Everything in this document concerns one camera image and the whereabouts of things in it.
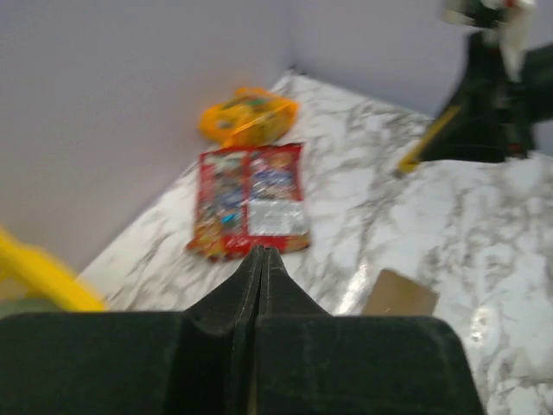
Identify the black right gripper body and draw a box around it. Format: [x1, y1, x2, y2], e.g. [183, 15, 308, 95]
[467, 31, 552, 163]

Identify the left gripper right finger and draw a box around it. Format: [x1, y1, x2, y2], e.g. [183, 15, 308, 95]
[255, 248, 485, 414]

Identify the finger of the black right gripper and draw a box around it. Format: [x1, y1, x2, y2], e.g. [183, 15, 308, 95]
[421, 74, 507, 163]

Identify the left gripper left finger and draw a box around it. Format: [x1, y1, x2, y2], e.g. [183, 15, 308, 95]
[1, 246, 264, 414]

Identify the brown cardboard express box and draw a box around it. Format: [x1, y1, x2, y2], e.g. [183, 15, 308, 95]
[361, 269, 439, 316]

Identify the red snack bag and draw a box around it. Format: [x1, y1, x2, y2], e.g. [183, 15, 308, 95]
[186, 144, 310, 261]

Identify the yellow plastic shopping basket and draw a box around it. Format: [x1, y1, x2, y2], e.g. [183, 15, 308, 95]
[1, 230, 108, 312]

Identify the green round melon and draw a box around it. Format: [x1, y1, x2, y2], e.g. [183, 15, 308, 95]
[0, 298, 60, 319]

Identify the orange yellow snack bag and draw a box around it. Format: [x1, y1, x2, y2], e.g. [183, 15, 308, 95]
[199, 87, 300, 148]

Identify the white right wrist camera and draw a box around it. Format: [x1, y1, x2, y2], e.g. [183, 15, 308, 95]
[442, 0, 537, 83]

